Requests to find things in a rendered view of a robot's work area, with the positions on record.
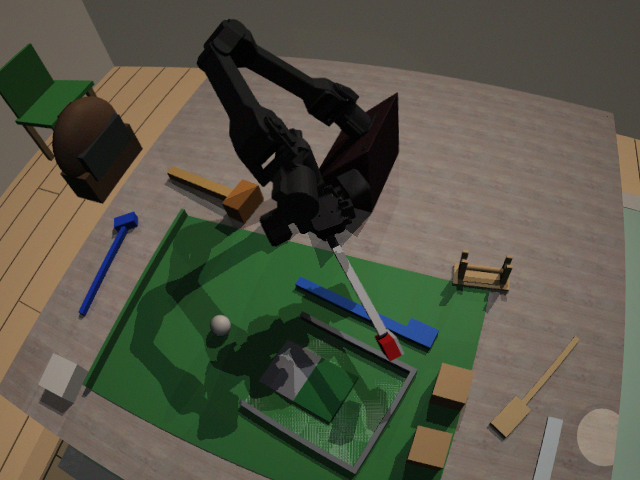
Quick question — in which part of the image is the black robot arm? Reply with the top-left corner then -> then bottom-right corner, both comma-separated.
197,19 -> 376,239

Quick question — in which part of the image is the beige cube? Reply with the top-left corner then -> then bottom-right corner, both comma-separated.
38,353 -> 88,403

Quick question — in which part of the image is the green putting mat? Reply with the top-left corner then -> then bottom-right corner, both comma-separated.
91,216 -> 490,480

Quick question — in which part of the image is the tan square block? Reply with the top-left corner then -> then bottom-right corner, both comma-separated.
429,363 -> 475,411
406,426 -> 453,471

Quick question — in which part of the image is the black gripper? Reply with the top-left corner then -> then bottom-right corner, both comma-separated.
260,169 -> 372,247

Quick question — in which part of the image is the white golf ball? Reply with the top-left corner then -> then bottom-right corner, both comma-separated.
210,315 -> 231,336

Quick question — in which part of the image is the brown wooden mallet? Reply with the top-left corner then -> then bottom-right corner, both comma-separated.
167,166 -> 264,223

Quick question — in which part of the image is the grey flat bar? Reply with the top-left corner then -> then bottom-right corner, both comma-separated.
533,416 -> 563,480

